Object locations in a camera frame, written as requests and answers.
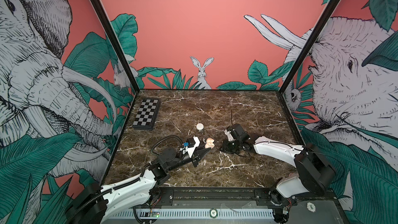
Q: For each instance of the black white checkerboard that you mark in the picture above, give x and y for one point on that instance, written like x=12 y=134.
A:
x=147 y=114

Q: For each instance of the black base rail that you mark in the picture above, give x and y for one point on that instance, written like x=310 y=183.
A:
x=167 y=196

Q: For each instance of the pink earbuds charging case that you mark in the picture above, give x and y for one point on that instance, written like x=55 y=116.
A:
x=209 y=143

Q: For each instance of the white round charging case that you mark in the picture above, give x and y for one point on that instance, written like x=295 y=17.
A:
x=200 y=126

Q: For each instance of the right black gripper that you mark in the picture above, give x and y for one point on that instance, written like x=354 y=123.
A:
x=226 y=146

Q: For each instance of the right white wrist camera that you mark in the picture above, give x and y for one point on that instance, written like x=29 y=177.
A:
x=229 y=135

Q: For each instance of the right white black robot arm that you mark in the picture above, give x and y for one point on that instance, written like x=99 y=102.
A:
x=314 y=173

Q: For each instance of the white perforated vent strip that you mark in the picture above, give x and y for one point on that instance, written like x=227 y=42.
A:
x=200 y=213

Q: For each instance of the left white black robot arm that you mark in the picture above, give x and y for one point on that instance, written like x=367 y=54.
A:
x=98 y=203

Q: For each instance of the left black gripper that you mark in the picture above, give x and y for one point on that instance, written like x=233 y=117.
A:
x=199 y=155

